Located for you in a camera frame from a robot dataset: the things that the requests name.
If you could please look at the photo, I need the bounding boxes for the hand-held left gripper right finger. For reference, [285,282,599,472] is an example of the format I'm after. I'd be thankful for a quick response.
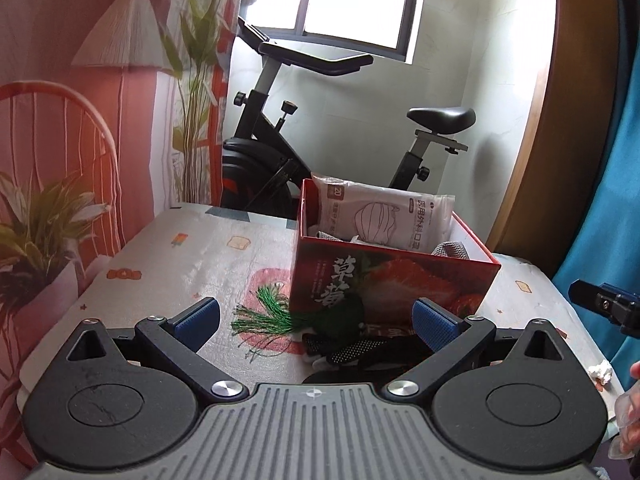
[382,297,569,405]

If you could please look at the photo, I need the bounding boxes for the printed wall cloth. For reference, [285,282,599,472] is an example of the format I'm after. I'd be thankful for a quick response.
[0,0,251,461]

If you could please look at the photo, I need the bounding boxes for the person's right hand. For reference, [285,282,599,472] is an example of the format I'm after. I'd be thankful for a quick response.
[609,360,640,461]

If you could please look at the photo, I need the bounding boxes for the printed tablecloth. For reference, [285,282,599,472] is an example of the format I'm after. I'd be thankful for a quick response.
[15,202,631,411]

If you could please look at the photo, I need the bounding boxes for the white face mask packet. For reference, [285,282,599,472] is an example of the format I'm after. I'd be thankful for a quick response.
[311,172,457,253]

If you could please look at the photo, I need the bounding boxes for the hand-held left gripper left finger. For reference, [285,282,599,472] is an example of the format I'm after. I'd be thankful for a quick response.
[65,296,250,405]

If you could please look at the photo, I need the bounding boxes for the grey mesh cloth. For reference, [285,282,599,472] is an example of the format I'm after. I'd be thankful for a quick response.
[315,229,472,262]

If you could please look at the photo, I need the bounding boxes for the crumpled white tissue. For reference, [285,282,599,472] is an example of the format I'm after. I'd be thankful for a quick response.
[587,359,614,386]

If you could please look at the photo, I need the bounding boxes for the green tassel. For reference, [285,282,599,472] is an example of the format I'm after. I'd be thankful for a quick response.
[231,284,366,351]

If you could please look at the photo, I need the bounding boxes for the blue curtain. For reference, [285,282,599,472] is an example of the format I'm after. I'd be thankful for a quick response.
[550,75,640,391]

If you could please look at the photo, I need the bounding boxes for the black exercise bike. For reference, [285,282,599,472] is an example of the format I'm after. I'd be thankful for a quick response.
[221,15,477,221]

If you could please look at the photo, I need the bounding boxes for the black dotted gloves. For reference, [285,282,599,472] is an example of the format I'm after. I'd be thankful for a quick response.
[300,332,426,386]

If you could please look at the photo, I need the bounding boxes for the window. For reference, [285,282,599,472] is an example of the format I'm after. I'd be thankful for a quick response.
[245,0,431,65]

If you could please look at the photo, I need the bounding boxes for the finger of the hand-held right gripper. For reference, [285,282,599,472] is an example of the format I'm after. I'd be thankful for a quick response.
[600,283,640,307]
[569,280,621,317]

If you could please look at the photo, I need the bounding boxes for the brown wooden door frame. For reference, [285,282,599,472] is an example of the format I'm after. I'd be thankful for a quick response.
[487,0,631,276]

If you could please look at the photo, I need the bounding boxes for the red cardboard box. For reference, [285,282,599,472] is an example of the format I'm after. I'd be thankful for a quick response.
[290,177,502,336]

